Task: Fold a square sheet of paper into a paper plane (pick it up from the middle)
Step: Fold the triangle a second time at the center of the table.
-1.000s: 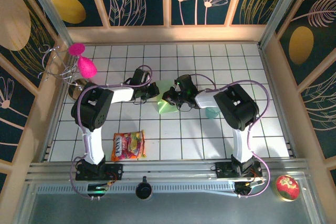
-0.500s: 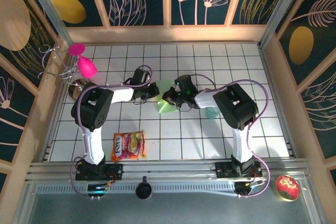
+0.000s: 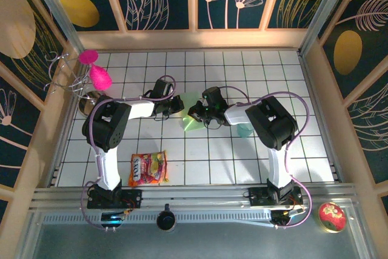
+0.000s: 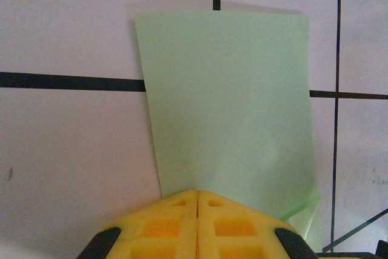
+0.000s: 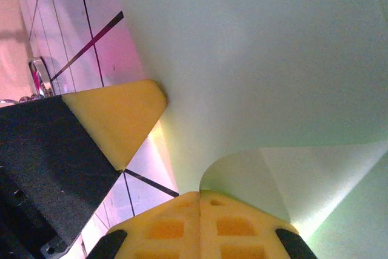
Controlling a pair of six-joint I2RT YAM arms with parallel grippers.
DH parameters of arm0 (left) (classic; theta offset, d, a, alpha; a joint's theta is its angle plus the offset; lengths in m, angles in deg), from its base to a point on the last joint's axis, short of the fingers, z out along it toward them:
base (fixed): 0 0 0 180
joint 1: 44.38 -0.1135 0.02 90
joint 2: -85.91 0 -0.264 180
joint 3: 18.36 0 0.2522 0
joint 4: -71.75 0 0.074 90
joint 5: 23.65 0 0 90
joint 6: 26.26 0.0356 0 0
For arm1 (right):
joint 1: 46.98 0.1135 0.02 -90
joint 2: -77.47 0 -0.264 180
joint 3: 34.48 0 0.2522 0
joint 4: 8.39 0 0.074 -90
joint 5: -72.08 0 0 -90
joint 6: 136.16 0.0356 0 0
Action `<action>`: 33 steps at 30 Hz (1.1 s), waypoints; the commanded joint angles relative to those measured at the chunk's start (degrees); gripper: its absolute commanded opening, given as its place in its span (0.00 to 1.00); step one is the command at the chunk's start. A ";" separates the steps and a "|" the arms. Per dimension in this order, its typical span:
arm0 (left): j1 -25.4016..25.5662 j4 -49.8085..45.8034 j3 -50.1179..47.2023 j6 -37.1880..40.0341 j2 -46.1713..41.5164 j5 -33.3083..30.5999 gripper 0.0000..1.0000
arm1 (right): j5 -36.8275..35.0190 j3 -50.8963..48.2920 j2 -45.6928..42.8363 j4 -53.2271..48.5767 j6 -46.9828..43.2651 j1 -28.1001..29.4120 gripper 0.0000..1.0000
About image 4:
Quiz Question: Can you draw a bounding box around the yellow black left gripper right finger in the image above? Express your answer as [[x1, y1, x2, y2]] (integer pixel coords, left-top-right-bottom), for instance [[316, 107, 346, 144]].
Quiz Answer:
[[196, 189, 319, 259]]

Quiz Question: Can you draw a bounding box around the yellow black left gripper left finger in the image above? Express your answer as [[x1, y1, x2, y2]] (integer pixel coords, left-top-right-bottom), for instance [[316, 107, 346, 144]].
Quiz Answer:
[[77, 189, 198, 259]]

